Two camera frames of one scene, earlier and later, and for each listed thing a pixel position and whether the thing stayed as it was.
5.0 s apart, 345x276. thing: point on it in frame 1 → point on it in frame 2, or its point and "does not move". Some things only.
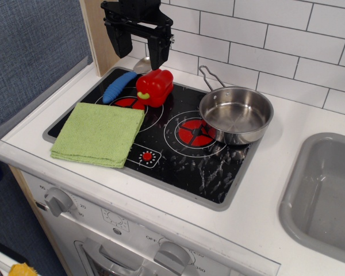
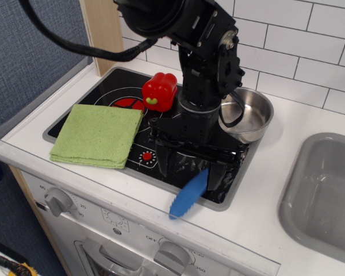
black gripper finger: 122,40 → 166,158
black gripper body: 142,18 → 202,135
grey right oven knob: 172,256 does not move
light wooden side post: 104,54 does not move
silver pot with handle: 236,115 does not move
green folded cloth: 95,135 does not move
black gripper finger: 159,46 → 217,171
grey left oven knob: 58,200 does not move
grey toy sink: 319,209 does not move
